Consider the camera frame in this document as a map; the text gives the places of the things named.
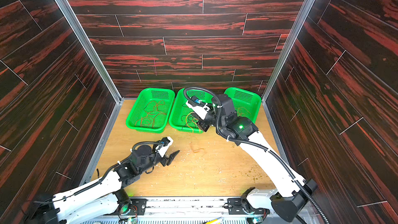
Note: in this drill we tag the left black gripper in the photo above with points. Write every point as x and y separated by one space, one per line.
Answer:
165 158

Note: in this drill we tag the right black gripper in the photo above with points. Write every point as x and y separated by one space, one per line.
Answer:
204 123

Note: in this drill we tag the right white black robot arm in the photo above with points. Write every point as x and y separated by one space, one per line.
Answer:
293 191

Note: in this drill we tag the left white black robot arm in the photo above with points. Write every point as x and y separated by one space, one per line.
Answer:
104 195

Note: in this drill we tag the middle green plastic basket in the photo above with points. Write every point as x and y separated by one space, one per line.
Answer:
181 117

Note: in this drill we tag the green plastic basket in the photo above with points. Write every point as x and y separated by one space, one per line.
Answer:
247 104
151 111
181 117

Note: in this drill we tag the right green plastic basket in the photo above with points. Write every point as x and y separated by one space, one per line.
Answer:
247 104

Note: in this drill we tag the left green plastic basket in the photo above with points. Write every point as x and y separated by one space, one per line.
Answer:
151 111

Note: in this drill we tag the yellow pencil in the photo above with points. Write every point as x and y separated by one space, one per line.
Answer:
213 221

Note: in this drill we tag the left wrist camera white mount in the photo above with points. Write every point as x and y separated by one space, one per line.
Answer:
166 143

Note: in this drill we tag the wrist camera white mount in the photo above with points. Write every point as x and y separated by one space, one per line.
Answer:
199 107
166 143

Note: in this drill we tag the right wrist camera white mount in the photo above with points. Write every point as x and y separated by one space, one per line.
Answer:
199 107

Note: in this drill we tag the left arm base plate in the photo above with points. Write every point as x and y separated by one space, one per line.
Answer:
130 207

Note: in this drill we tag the aluminium front rail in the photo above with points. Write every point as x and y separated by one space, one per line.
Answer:
191 210

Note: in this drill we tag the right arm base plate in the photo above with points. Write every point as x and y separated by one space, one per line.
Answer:
237 206

